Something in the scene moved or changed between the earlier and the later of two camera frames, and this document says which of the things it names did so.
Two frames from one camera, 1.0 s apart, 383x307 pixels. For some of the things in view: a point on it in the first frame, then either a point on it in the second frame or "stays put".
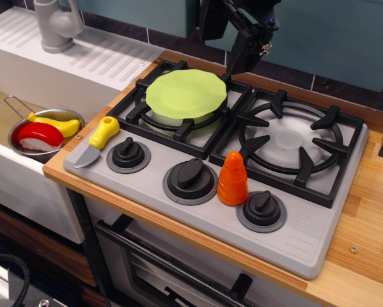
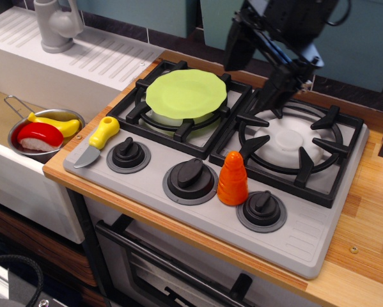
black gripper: x=250 y=43 to x=292 y=27
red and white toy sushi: x=40 y=137 stays put
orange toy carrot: x=233 y=187 stays put
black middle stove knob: x=190 y=183 stays put
